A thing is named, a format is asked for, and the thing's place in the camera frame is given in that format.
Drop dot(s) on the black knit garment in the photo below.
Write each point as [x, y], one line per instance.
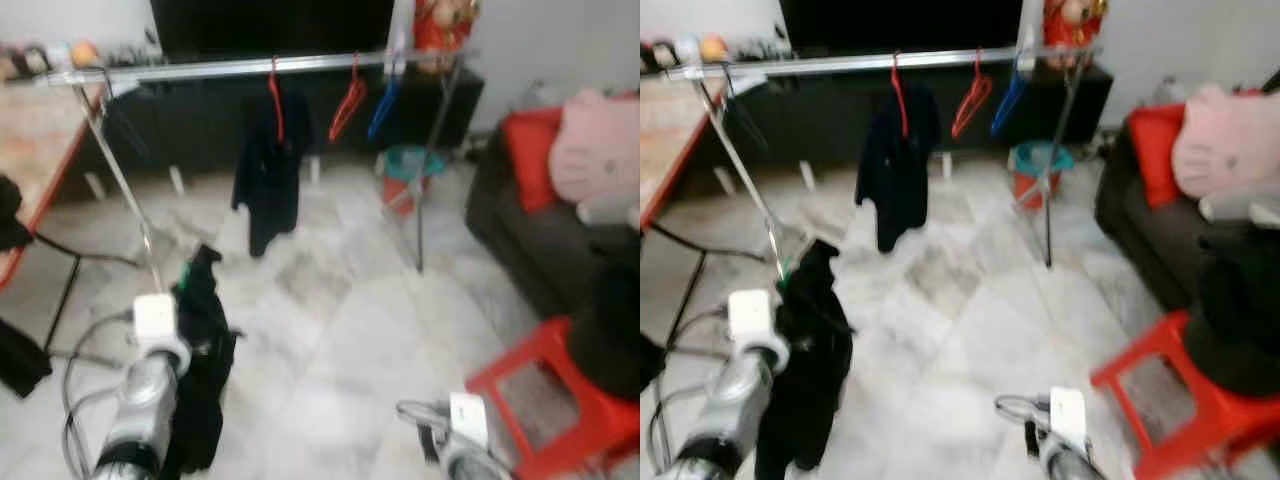
[810, 370]
[200, 370]

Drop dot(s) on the green plastic hanger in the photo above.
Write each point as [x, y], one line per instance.
[184, 272]
[786, 268]

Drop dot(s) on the red plastic hanger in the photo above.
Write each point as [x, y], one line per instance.
[347, 100]
[900, 92]
[972, 97]
[275, 95]

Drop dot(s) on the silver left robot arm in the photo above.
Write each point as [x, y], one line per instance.
[735, 400]
[140, 410]

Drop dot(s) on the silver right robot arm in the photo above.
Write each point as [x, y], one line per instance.
[470, 465]
[1070, 462]

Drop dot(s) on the blue plastic hanger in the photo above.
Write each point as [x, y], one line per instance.
[383, 105]
[1010, 100]

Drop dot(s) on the red plastic stool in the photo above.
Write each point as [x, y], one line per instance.
[560, 410]
[1190, 400]

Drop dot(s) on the black laundry basket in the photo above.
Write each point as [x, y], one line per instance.
[605, 350]
[1230, 350]

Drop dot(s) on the dark brown sofa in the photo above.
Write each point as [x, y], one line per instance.
[540, 240]
[1150, 240]

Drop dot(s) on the black cloth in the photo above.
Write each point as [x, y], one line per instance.
[12, 215]
[20, 355]
[650, 360]

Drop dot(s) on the red waste bin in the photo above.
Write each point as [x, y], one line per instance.
[400, 192]
[1030, 188]

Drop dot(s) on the grey plush toy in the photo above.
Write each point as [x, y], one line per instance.
[610, 212]
[1240, 208]

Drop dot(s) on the navy blue garment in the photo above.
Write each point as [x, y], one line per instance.
[270, 175]
[897, 170]

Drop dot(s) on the red cushion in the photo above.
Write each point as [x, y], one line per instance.
[1158, 150]
[530, 155]

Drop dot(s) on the pink cat plush cushion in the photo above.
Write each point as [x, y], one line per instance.
[600, 150]
[1225, 145]

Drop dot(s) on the black television console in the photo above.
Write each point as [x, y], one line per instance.
[830, 120]
[200, 125]

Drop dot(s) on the red fortune god figurine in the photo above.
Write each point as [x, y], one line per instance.
[443, 30]
[1073, 28]

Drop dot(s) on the silver metal clothes rack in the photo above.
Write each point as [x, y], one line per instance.
[200, 70]
[830, 66]

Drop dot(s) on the black television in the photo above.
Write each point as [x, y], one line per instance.
[270, 25]
[900, 22]

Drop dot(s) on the black faced round plush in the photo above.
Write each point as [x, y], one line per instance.
[662, 55]
[28, 60]

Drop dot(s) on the white round plush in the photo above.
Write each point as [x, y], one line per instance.
[688, 50]
[58, 55]

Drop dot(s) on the orange round plush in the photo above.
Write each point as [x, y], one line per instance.
[84, 52]
[713, 48]

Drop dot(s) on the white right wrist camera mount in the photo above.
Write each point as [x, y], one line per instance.
[1068, 412]
[468, 418]

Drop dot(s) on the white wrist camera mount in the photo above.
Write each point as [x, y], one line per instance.
[155, 318]
[1068, 412]
[750, 315]
[468, 418]

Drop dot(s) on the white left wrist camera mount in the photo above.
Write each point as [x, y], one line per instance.
[155, 318]
[750, 315]

